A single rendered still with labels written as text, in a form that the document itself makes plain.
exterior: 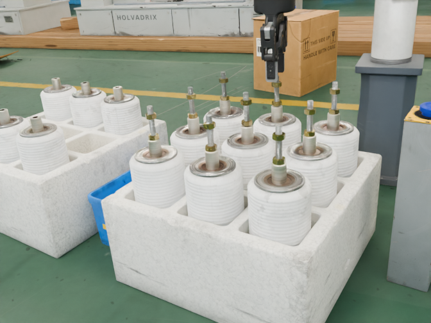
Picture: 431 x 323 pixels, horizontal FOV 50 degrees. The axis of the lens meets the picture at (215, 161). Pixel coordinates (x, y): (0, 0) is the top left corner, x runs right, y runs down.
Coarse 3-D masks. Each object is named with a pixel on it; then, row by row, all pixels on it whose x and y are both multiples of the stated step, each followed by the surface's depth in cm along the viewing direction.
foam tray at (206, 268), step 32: (128, 192) 84; (352, 192) 78; (128, 224) 80; (160, 224) 75; (192, 224) 73; (320, 224) 70; (352, 224) 80; (128, 256) 84; (160, 256) 79; (192, 256) 74; (224, 256) 70; (256, 256) 67; (288, 256) 64; (320, 256) 67; (352, 256) 84; (160, 288) 82; (192, 288) 78; (224, 288) 73; (256, 288) 69; (288, 288) 66; (320, 288) 70; (224, 320) 76; (256, 320) 72; (288, 320) 68; (320, 320) 73
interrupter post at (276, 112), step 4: (272, 108) 91; (276, 108) 90; (280, 108) 91; (272, 112) 91; (276, 112) 91; (280, 112) 91; (272, 116) 92; (276, 116) 91; (280, 116) 91; (272, 120) 92; (276, 120) 92; (280, 120) 92
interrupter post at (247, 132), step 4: (244, 128) 82; (248, 128) 82; (252, 128) 82; (244, 132) 82; (248, 132) 82; (252, 132) 82; (244, 136) 82; (248, 136) 82; (252, 136) 83; (244, 140) 83; (248, 140) 82; (252, 140) 83
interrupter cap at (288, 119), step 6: (264, 114) 95; (270, 114) 95; (288, 114) 94; (258, 120) 92; (264, 120) 92; (270, 120) 93; (282, 120) 92; (288, 120) 91; (294, 120) 91; (270, 126) 90
